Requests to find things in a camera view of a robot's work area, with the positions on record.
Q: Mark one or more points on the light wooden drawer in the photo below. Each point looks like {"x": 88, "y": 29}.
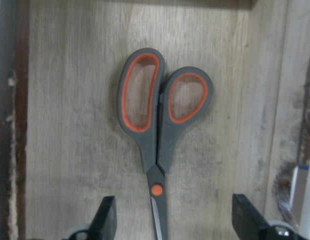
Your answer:
{"x": 67, "y": 67}

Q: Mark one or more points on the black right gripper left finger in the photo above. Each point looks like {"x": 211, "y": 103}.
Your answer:
{"x": 103, "y": 225}

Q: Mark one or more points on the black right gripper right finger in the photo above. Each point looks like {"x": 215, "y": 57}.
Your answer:
{"x": 249, "y": 224}

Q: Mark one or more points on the grey orange scissors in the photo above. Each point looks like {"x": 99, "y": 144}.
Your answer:
{"x": 156, "y": 139}

